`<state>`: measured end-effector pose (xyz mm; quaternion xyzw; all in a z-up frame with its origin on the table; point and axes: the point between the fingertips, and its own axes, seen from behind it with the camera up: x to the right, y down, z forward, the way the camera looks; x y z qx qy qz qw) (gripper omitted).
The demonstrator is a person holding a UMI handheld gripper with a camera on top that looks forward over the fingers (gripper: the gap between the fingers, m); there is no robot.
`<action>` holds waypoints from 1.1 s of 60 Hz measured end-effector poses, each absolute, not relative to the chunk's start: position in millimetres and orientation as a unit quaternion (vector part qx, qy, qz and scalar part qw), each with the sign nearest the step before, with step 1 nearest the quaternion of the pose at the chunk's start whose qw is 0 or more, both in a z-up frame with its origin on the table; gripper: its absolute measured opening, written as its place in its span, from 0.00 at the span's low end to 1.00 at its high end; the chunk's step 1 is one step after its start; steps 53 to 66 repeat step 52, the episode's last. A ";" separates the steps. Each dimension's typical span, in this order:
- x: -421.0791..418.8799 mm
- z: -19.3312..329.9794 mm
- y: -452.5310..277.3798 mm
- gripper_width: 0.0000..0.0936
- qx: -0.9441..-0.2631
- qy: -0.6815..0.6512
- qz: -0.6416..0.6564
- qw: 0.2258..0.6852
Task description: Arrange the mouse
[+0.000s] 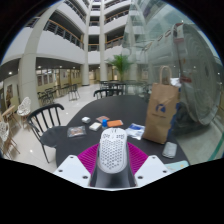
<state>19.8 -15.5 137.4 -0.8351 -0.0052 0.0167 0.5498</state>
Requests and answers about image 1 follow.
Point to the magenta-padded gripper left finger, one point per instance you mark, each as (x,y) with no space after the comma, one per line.
(71,170)

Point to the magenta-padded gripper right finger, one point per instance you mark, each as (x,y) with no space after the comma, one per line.
(151,170)

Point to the white perforated computer mouse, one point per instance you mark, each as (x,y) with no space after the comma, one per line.
(112,151)

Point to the clear plastic snack bag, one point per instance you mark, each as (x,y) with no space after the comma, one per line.
(76,131)

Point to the black spindle-back chair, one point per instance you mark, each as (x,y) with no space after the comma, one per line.
(51,136)

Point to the white and blue tissue packet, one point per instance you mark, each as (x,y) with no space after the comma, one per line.
(136,131)

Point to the flat white box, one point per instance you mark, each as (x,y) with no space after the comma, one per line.
(95,126)

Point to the small white box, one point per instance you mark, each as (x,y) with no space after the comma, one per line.
(86,120)

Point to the brown paper bag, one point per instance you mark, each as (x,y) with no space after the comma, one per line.
(160,116)

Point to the small bottle with blue cap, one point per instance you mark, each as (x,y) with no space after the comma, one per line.
(104,123)

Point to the orange flat card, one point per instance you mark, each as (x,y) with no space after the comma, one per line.
(115,123)

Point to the brown flat packet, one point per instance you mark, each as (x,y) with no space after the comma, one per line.
(102,118)

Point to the group of black chairs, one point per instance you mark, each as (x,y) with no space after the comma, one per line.
(73,91)

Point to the white lattice chair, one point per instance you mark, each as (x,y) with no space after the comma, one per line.
(24,106)
(4,128)

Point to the black chair behind table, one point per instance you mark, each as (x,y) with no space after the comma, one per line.
(103,92)

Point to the light wooden chair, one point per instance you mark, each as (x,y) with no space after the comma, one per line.
(8,112)

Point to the potted palm plant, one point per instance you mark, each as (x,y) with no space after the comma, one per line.
(120,63)

